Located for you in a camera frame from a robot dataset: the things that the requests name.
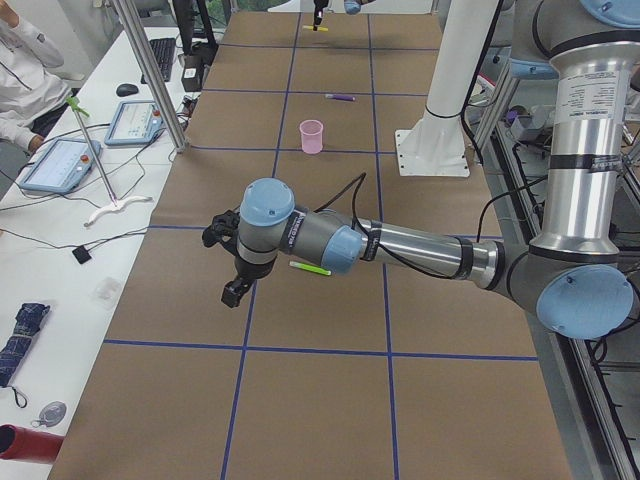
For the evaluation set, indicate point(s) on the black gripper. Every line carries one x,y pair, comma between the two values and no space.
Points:
248,272
317,9

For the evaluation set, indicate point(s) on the yellow highlighter pen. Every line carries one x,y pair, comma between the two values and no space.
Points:
315,28

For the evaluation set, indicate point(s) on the purple marker pen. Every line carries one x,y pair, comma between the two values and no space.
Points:
340,97

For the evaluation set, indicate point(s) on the green highlighter pen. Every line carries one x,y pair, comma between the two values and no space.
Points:
310,268

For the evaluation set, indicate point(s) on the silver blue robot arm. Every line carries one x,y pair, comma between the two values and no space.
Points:
351,7
567,276

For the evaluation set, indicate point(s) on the pink pen holder cup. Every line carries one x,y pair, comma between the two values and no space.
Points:
311,133

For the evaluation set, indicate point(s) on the black rectangular box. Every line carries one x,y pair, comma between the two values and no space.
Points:
193,73

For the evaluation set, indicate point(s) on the small black square box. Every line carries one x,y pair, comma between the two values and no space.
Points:
81,254

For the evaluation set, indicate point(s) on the black keyboard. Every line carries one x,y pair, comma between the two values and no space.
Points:
164,54

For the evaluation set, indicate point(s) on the far blue teach pendant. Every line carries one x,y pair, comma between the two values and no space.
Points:
135,123

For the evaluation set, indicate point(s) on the blue teach pendant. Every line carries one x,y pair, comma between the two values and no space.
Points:
135,123
60,168

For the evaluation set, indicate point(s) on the folded navy umbrella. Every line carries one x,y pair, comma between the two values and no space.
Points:
28,323

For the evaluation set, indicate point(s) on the black computer mouse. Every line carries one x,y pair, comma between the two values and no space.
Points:
126,89

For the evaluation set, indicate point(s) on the near blue teach pendant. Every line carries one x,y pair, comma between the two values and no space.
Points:
60,168

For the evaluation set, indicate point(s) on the red cylinder bottle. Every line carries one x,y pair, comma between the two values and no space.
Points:
28,445

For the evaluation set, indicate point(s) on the person in white hoodie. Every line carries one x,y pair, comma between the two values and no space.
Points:
33,98

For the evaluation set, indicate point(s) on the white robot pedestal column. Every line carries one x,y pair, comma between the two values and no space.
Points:
435,146

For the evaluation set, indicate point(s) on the aluminium frame post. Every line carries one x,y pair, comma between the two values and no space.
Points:
139,42

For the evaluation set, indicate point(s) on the silver round keychain tag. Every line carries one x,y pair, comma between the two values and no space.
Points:
50,415

